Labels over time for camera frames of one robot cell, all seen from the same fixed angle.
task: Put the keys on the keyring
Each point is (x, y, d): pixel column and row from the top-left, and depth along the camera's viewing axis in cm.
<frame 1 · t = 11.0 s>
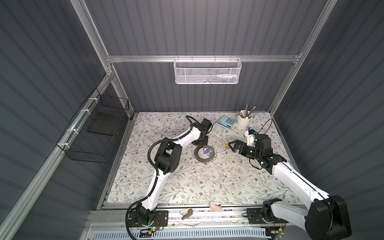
left hand: (202, 143, 101), fingers closed
right hand: (235, 146, 83), fingers open
grey beaded keyring coil: (212, 156, 98), on the table
blue tag key: (206, 151, 101), on the table
teal calculator: (227, 121, 114), point 3 cm above the table
white pen cup: (243, 123, 110), point 5 cm above the table

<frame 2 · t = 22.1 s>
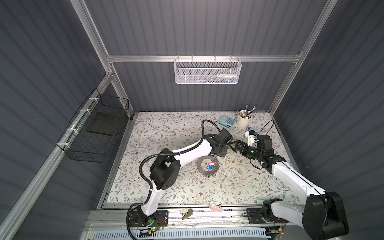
left hand: (222, 151, 89), fingers open
right hand: (235, 147, 84), fingers open
grey beaded keyring coil: (203, 172, 91), on the table
blue tag key: (209, 167, 93), on the table
the other named things where they were.

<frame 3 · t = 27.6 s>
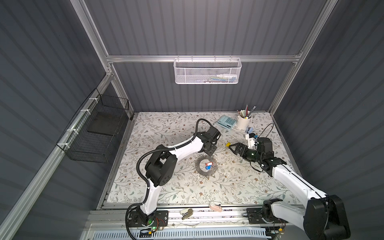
left hand: (210, 148, 93), fingers open
right hand: (235, 150, 84), fingers open
the named things where they were.

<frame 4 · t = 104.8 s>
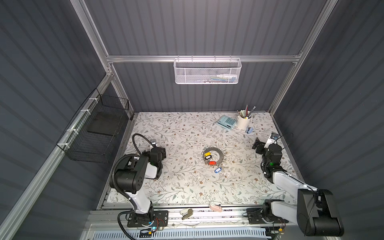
left hand: (152, 149, 96), fingers open
right hand: (267, 140, 86), fingers open
grey beaded keyring coil: (220, 160, 96), on the table
blue tag key: (216, 171, 91), on the table
yellow tag key: (207, 154, 98), on the table
the other named things where they were.

